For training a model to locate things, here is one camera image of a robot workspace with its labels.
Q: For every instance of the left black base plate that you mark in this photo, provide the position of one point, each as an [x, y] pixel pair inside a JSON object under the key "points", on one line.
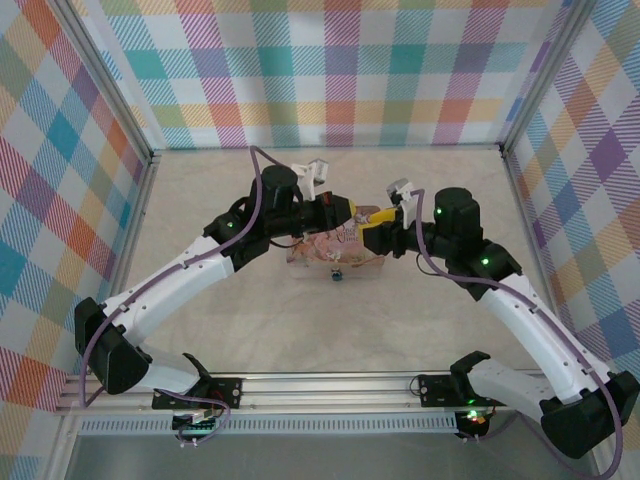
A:
{"points": [[225, 392]]}

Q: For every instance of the small padlock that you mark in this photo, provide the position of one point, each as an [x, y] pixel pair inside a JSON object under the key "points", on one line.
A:
{"points": [[334, 275]]}

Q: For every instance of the aluminium mounting rail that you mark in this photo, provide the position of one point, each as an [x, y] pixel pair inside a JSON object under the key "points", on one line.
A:
{"points": [[325, 390]]}

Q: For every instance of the electronics board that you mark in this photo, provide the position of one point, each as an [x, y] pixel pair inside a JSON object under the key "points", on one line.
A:
{"points": [[197, 425], [472, 419]]}

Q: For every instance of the right electronics board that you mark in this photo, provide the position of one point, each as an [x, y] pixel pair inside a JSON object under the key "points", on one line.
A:
{"points": [[472, 419]]}

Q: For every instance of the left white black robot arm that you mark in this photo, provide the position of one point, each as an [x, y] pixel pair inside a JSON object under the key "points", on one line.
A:
{"points": [[165, 275]]}

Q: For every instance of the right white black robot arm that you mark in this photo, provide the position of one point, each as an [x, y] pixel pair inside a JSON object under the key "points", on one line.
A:
{"points": [[520, 310]]}

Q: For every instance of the pink printed tin box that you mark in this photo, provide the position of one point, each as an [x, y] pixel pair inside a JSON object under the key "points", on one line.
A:
{"points": [[325, 250]]}

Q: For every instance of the aluminium frame side rail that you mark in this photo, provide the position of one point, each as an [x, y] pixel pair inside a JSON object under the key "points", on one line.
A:
{"points": [[135, 225]]}

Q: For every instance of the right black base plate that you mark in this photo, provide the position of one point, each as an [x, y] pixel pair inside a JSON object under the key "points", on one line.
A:
{"points": [[437, 390]]}

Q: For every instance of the left electronics board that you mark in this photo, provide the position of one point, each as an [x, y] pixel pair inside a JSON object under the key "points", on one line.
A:
{"points": [[197, 425]]}

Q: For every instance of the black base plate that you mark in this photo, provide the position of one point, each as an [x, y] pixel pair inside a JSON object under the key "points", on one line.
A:
{"points": [[437, 390], [225, 392]]}

